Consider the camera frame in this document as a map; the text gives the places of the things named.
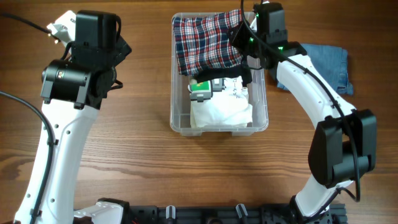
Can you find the black garment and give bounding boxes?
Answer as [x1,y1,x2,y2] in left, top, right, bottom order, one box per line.
[186,57,252,87]

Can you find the red blue plaid shirt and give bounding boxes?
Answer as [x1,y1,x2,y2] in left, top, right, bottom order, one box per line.
[172,9,243,76]

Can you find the white printed shirt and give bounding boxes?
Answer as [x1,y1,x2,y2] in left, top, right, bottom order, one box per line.
[188,76,252,128]

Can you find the blue jeans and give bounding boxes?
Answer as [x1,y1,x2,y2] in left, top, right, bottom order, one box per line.
[269,43,354,96]

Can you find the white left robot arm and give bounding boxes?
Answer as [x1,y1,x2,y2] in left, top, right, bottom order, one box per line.
[13,15,131,223]

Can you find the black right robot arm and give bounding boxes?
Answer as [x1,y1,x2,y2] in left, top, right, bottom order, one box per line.
[267,42,377,223]

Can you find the clear plastic storage bin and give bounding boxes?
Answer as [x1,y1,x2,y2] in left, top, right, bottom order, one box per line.
[170,13,269,136]

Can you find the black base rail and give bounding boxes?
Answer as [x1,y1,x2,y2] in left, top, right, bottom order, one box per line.
[124,203,348,224]

